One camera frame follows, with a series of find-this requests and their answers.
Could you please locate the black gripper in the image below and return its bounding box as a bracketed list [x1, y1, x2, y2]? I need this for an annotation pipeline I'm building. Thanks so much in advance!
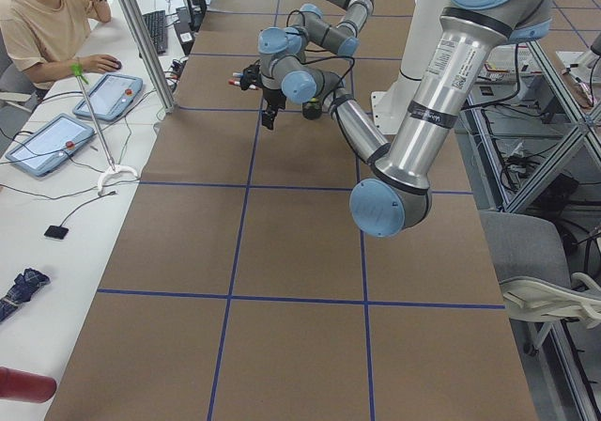
[238, 63, 262, 90]
[261, 87, 286, 131]

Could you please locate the red capped white marker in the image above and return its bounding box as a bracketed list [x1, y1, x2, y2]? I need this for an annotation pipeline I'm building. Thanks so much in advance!
[227, 79, 258, 90]

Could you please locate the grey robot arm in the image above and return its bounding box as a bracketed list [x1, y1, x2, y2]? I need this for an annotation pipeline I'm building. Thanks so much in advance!
[257, 0, 552, 237]
[229, 0, 375, 103]

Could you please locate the black mesh pen cup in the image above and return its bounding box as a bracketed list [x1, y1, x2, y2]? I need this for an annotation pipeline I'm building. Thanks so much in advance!
[301, 101, 322, 120]

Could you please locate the black keyboard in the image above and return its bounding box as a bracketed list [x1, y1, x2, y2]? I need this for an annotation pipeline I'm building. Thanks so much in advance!
[142, 10, 168, 55]

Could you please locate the blue teach pendant far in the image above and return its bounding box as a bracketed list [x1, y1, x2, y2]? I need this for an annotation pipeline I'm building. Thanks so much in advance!
[87, 73, 143, 122]

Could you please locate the blue teach pendant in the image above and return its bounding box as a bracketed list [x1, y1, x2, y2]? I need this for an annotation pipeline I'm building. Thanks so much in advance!
[6, 114, 95, 178]
[87, 73, 143, 122]

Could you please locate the brown paper table cover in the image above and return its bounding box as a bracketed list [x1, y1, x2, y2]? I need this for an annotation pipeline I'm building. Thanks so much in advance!
[48, 0, 536, 420]

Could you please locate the metal rod white stand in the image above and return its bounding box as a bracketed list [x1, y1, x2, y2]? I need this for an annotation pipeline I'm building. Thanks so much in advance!
[70, 62, 140, 195]

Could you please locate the blue teach pendant near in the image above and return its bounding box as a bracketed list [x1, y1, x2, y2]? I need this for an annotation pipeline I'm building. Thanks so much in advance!
[6, 114, 95, 178]

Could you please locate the seated person beige shirt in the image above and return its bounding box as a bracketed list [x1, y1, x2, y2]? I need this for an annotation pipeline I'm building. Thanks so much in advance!
[1, 0, 119, 91]

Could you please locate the small black pad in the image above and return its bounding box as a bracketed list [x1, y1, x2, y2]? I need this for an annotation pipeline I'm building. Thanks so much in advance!
[44, 225, 69, 241]

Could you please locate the folded dark umbrella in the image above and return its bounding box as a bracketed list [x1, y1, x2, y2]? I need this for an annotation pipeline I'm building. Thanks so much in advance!
[1, 268, 51, 321]

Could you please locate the grey office chair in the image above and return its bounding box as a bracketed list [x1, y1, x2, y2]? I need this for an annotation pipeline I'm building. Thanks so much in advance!
[479, 210, 600, 356]

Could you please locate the red bottle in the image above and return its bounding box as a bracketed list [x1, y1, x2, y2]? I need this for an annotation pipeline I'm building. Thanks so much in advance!
[1, 366, 57, 403]

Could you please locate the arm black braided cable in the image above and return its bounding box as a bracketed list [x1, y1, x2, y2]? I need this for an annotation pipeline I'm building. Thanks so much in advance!
[285, 8, 358, 112]

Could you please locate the aluminium frame post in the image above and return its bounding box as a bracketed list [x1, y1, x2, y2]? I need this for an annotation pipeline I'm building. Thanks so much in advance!
[117, 0, 175, 114]

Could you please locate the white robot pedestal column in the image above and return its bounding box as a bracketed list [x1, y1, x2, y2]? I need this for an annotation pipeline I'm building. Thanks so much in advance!
[371, 0, 450, 134]

